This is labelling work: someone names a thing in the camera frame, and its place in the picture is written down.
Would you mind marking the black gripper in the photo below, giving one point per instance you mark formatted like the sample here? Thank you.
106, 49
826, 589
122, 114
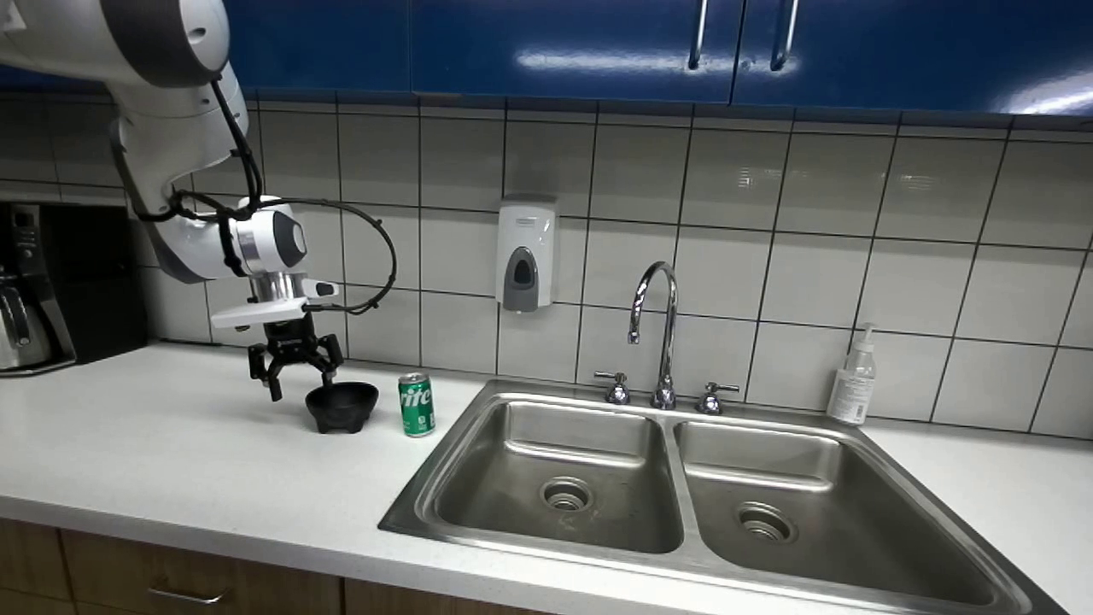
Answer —
289, 346

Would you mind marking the black bowl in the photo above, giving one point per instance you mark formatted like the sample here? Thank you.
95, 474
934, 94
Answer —
343, 409

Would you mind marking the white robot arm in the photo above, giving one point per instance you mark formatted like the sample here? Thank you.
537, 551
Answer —
183, 155

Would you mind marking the stainless steel double sink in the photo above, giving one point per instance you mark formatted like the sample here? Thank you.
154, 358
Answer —
789, 507

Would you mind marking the green soda can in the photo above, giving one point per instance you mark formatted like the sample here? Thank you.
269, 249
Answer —
414, 403

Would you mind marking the black coffee maker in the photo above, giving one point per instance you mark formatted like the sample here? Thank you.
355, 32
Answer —
69, 289

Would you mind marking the wooden lower cabinet drawer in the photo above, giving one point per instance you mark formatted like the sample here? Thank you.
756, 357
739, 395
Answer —
117, 576

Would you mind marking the blue upper cabinets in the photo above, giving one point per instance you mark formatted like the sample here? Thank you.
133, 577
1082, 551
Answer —
878, 54

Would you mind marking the chrome gooseneck faucet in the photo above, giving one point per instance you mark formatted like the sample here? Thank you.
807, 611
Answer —
664, 389

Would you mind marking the clear pump soap bottle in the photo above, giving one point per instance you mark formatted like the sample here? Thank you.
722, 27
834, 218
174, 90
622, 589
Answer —
857, 382

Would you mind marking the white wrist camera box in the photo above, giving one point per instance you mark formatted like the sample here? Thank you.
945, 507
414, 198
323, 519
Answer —
279, 298

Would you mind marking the silver drawer handle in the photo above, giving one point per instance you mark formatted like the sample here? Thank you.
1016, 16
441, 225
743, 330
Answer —
191, 597

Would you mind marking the white wall soap dispenser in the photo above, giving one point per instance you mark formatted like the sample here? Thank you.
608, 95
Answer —
524, 255

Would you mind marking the left faucet handle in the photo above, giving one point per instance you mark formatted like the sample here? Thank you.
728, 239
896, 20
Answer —
618, 387

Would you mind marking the faucet handle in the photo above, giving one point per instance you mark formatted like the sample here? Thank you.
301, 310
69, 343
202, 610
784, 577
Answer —
618, 387
712, 395

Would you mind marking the right faucet handle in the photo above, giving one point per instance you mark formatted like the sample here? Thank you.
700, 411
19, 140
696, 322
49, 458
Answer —
712, 395

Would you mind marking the left silver cabinet handle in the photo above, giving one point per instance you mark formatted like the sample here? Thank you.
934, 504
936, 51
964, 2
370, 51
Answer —
700, 41

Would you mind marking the silver cabinet handle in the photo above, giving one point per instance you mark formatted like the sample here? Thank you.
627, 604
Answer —
700, 41
787, 36

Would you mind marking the right silver cabinet handle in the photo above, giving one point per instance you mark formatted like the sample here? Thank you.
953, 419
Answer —
787, 36

